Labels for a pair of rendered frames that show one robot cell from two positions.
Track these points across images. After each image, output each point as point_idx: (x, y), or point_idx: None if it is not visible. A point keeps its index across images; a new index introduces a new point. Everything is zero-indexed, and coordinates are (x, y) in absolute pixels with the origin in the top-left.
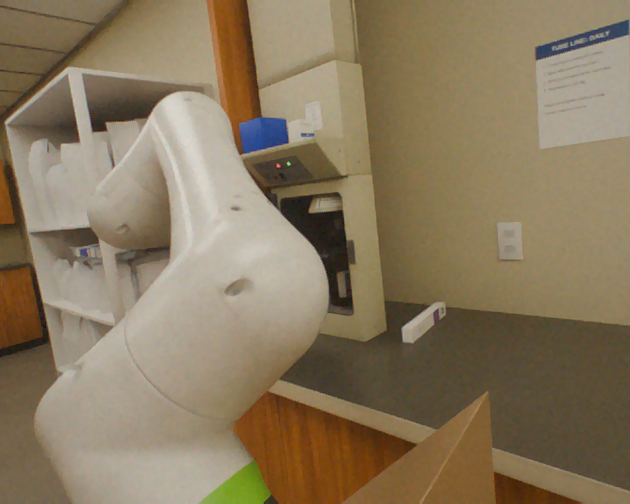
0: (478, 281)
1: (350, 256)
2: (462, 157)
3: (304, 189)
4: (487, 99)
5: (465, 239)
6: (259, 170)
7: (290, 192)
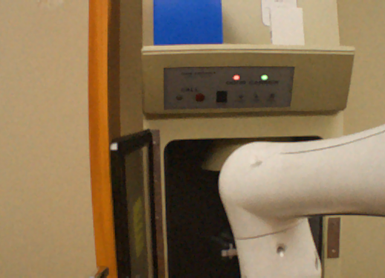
0: (363, 275)
1: (331, 244)
2: (354, 94)
3: (241, 125)
4: None
5: (351, 216)
6: (174, 80)
7: (201, 129)
